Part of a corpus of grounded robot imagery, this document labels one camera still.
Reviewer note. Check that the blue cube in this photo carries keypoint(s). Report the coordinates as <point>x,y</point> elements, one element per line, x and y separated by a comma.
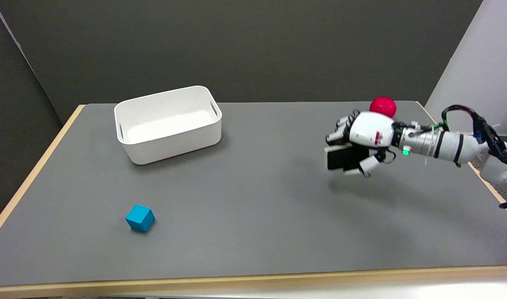
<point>140,218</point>

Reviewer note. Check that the black blackboard eraser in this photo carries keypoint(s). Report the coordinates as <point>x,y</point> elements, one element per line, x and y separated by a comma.
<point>340,157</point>

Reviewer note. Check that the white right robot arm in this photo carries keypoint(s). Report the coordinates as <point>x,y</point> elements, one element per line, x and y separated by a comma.
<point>453,146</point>

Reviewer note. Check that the white plastic box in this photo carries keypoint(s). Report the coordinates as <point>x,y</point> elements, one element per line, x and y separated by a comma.
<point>168,123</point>

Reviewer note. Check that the red ball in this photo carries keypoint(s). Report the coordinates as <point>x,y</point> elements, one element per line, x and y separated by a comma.
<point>383,106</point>

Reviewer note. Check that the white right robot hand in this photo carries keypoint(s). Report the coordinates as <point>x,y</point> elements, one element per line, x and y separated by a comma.
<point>367,129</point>

